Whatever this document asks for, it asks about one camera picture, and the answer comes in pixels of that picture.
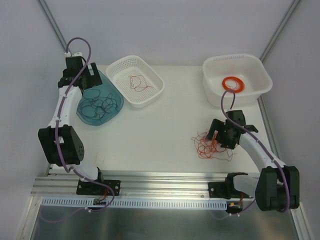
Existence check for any teal transparent plastic bin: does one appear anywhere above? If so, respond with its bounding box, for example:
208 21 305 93
76 71 124 126

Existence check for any white deep plastic tub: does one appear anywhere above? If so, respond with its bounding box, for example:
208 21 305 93
202 53 273 108

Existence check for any white perforated plastic basket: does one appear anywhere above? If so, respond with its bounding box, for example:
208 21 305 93
105 55 165 109

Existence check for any dark purple thin cable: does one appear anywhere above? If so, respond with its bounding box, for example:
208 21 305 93
79 88 118 118

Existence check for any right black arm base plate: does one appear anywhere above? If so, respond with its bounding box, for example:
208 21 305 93
207 181 252 200

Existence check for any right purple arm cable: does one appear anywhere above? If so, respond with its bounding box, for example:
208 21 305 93
220 89 293 213

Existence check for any left aluminium frame post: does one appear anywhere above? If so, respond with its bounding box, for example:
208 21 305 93
36 0 67 51

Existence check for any red cable in basket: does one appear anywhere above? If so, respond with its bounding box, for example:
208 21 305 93
128 74 154 93

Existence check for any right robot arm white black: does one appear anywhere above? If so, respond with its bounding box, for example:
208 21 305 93
206 110 300 212

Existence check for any right aluminium frame post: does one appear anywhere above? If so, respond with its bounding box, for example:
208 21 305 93
259 0 303 63

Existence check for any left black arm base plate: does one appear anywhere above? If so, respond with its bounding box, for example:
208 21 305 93
76 179 121 196

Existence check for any orange red cable bundle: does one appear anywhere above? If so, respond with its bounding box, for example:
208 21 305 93
190 128 237 162

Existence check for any orange coiled cable in tub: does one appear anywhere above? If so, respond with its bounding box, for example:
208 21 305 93
221 76 246 93

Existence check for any white slotted cable duct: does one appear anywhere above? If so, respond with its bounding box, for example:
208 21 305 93
41 197 227 211

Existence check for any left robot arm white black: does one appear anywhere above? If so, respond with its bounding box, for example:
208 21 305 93
38 54 105 195

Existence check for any aluminium mounting rail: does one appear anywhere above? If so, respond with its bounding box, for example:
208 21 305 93
30 170 227 200

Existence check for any aluminium frame post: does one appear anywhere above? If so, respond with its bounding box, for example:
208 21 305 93
36 0 67 51
259 0 303 63

